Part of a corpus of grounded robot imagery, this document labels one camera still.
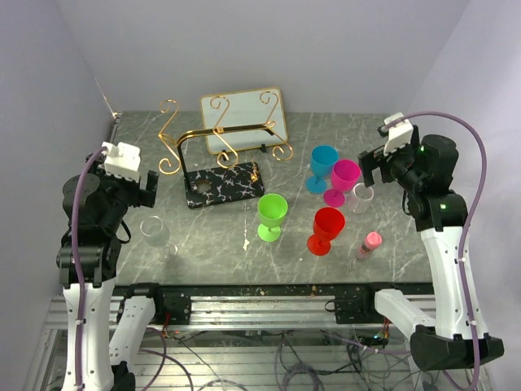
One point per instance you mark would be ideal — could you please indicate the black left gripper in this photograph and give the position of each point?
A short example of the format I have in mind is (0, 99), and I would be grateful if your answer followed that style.
(139, 195)

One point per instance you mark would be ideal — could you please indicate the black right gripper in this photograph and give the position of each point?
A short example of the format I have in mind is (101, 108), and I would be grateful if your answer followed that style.
(375, 158)

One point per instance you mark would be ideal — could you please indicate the pink plastic wine glass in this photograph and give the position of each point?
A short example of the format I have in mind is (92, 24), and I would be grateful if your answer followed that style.
(344, 177)

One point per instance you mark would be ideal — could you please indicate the blue plastic wine glass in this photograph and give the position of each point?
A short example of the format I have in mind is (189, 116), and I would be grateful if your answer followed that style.
(323, 159)

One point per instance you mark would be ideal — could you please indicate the red plastic wine glass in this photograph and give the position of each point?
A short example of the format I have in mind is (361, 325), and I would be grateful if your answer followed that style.
(327, 224)

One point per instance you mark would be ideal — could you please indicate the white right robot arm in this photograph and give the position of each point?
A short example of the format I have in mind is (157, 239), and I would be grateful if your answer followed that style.
(443, 248)

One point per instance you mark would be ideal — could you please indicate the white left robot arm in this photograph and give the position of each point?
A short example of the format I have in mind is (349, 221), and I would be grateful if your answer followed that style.
(96, 202)

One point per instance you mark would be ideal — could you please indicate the clear tumbler glass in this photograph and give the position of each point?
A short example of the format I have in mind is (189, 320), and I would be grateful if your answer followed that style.
(359, 198)

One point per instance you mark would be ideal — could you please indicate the clear stemmed wine glass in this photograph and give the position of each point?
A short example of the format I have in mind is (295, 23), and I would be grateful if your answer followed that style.
(156, 234)

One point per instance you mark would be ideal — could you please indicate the green plastic wine glass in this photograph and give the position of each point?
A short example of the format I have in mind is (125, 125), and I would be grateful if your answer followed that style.
(271, 211)

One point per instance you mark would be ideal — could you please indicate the small pink capped bottle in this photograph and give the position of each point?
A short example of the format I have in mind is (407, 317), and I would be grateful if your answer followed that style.
(371, 242)

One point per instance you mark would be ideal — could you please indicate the gold framed mirror tray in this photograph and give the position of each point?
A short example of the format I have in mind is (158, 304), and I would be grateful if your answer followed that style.
(240, 108)

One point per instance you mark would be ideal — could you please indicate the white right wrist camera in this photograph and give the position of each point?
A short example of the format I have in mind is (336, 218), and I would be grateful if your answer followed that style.
(398, 135)

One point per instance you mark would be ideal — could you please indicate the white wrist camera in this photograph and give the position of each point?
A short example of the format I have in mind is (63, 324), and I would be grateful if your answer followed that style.
(398, 135)
(122, 161)

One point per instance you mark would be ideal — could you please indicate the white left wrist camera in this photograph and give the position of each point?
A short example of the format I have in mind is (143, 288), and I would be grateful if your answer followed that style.
(122, 161)

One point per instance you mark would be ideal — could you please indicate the gold wire wine glass rack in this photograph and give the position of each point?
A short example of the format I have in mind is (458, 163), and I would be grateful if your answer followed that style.
(229, 178)

